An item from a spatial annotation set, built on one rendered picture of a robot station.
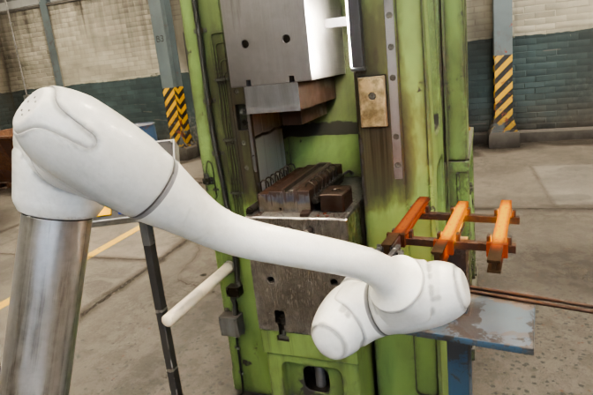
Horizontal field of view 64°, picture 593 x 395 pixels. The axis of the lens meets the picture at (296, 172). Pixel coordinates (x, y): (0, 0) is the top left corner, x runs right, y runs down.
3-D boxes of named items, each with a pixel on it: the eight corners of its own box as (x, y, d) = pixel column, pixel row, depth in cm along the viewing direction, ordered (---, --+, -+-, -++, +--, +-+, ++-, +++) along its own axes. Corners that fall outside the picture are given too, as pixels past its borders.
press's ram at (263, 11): (337, 78, 152) (326, -57, 143) (230, 87, 166) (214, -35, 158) (366, 71, 190) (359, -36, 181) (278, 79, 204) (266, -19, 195)
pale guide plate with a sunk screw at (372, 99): (386, 126, 162) (384, 75, 159) (361, 128, 166) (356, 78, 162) (387, 125, 164) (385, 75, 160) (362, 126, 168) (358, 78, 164)
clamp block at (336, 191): (344, 212, 163) (342, 194, 161) (320, 212, 166) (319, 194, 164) (353, 202, 173) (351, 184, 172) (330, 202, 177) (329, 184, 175)
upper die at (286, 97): (300, 110, 159) (297, 82, 157) (247, 114, 167) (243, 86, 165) (335, 98, 197) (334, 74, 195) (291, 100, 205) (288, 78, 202)
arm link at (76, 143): (192, 149, 63) (154, 142, 74) (70, 56, 53) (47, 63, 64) (135, 235, 60) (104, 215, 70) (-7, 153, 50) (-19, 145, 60)
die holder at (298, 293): (356, 340, 166) (346, 219, 156) (258, 329, 180) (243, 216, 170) (386, 271, 217) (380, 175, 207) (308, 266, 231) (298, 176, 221)
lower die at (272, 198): (311, 212, 167) (308, 189, 165) (259, 211, 174) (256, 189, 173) (342, 181, 205) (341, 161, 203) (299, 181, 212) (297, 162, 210)
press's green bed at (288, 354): (365, 452, 177) (356, 339, 167) (273, 434, 191) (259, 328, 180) (392, 362, 227) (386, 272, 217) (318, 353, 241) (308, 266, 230)
